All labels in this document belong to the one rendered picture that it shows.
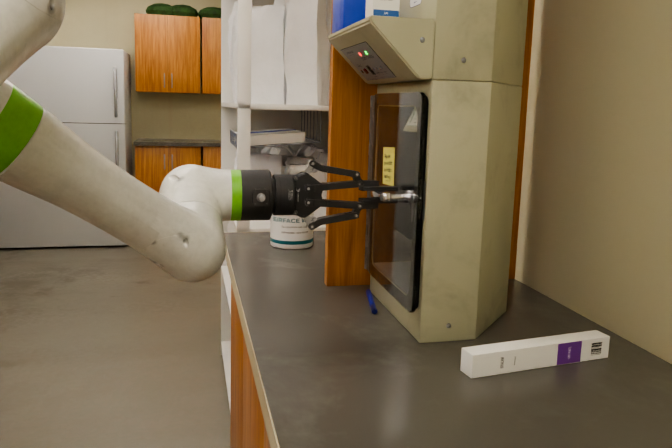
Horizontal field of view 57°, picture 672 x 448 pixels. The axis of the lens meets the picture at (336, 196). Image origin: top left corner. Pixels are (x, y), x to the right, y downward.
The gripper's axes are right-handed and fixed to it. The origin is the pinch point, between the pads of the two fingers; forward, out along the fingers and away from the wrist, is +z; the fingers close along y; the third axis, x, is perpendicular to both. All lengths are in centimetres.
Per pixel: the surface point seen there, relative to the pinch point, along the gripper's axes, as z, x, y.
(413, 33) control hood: 1.5, -12.3, 28.2
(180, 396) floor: -39, 174, -111
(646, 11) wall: 49, -10, 35
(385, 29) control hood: -3.4, -12.3, 28.6
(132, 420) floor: -59, 155, -112
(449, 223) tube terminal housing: 9.9, -10.7, -4.2
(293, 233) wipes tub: -5, 64, -18
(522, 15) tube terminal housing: 27.9, -1.2, 34.7
